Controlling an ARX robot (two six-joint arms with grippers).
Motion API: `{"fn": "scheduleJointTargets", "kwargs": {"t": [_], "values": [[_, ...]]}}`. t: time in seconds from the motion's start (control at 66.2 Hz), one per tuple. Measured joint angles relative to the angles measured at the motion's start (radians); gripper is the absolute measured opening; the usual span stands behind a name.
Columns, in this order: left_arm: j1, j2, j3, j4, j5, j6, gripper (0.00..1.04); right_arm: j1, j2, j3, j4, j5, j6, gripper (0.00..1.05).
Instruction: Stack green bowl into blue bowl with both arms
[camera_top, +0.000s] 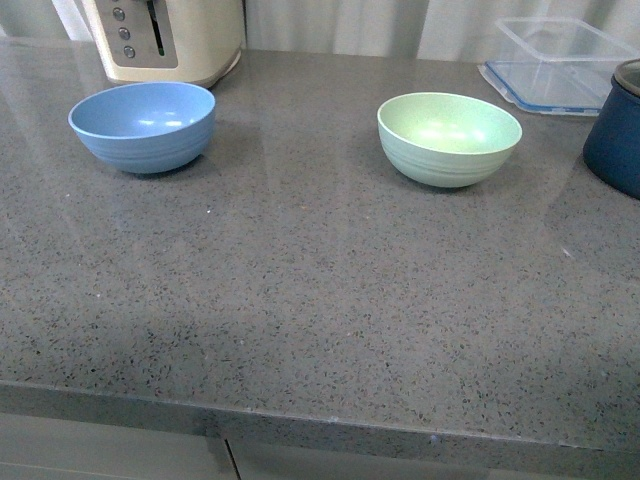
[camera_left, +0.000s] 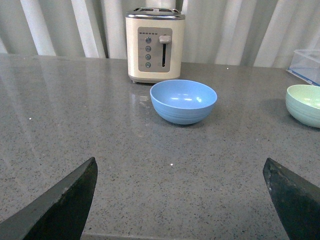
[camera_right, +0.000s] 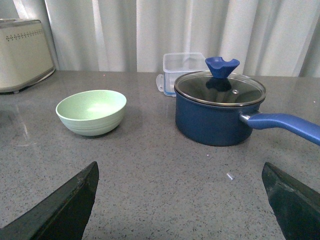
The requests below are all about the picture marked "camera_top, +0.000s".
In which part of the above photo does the grey cabinet drawer front right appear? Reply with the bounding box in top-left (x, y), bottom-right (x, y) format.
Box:
top-left (227, 440), bottom-right (639, 479)

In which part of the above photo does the clear plastic container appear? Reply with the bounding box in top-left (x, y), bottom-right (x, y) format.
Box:
top-left (494, 16), bottom-right (640, 96)

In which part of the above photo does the cream toaster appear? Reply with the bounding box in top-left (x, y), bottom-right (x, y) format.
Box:
top-left (82, 0), bottom-right (245, 88)

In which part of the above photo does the grey cabinet drawer front left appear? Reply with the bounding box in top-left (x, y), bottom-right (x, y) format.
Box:
top-left (1, 413), bottom-right (238, 479)

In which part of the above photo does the grey cabinet drawer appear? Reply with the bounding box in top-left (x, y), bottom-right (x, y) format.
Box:
top-left (1, 413), bottom-right (238, 479)
top-left (227, 440), bottom-right (639, 479)

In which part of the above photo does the blue bowl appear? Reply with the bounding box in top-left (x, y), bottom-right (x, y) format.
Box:
top-left (68, 82), bottom-right (216, 174)

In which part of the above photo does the green bowl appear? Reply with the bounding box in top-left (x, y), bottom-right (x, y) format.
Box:
top-left (377, 92), bottom-right (522, 188)

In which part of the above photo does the clear container lid blue rim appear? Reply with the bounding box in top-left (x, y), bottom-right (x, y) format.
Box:
top-left (478, 61), bottom-right (615, 117)

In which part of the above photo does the dark blue saucepan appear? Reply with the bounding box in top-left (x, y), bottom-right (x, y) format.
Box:
top-left (583, 59), bottom-right (639, 199)

